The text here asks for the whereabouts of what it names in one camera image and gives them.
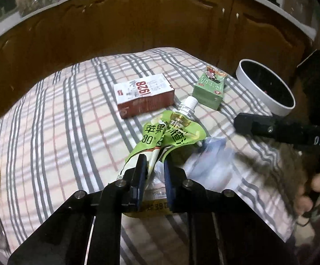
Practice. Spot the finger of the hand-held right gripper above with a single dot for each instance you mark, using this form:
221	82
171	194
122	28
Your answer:
259	125

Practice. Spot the checked tablecloth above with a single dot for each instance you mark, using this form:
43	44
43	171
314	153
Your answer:
66	132

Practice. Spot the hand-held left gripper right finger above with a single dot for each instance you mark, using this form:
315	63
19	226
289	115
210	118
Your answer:
170	182

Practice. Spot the green spout pouch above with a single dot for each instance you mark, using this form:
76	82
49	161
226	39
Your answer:
173	135

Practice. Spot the wooden base cabinets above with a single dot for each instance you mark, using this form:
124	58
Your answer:
148	19

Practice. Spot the blue white wrapper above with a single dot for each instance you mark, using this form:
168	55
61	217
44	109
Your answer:
212	162

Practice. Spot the red white paper box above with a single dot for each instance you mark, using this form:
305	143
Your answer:
143	96

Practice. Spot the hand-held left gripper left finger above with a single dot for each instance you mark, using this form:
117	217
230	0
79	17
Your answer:
140	178

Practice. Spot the green drink carton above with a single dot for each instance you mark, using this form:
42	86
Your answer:
211	91

